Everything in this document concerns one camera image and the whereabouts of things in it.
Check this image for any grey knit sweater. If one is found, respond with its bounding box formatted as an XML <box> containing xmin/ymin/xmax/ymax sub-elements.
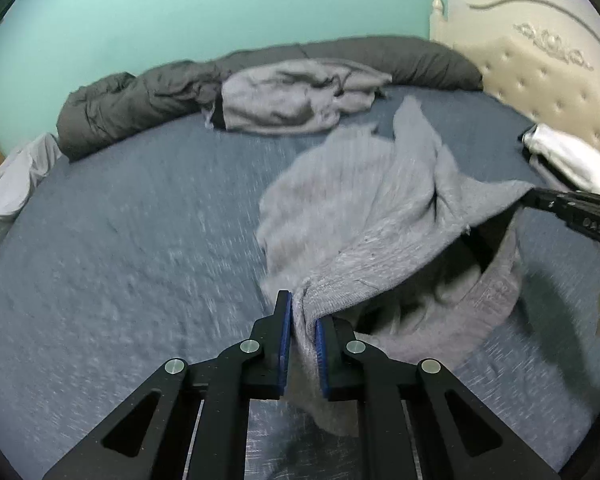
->
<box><xmin>257</xmin><ymin>96</ymin><xmax>530</xmax><ymax>437</ymax></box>

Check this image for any white folded garment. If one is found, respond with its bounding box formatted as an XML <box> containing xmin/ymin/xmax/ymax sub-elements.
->
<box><xmin>520</xmin><ymin>124</ymin><xmax>600</xmax><ymax>194</ymax></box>

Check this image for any cream tufted headboard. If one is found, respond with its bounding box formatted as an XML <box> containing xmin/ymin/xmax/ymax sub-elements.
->
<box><xmin>429</xmin><ymin>0</ymin><xmax>600</xmax><ymax>152</ymax></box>

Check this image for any blue-grey bed sheet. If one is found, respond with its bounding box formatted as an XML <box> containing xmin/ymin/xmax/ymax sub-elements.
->
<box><xmin>0</xmin><ymin>115</ymin><xmax>600</xmax><ymax>479</ymax></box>

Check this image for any light grey cloth at bedside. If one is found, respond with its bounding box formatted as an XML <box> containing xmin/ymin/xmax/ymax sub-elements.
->
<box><xmin>0</xmin><ymin>133</ymin><xmax>62</xmax><ymax>236</ymax></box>

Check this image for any dark grey rolled duvet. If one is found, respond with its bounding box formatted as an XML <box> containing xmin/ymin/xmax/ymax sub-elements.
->
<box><xmin>56</xmin><ymin>36</ymin><xmax>483</xmax><ymax>162</ymax></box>

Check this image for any light grey crumpled garment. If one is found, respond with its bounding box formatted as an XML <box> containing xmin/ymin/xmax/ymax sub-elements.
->
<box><xmin>207</xmin><ymin>58</ymin><xmax>392</xmax><ymax>134</ymax></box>

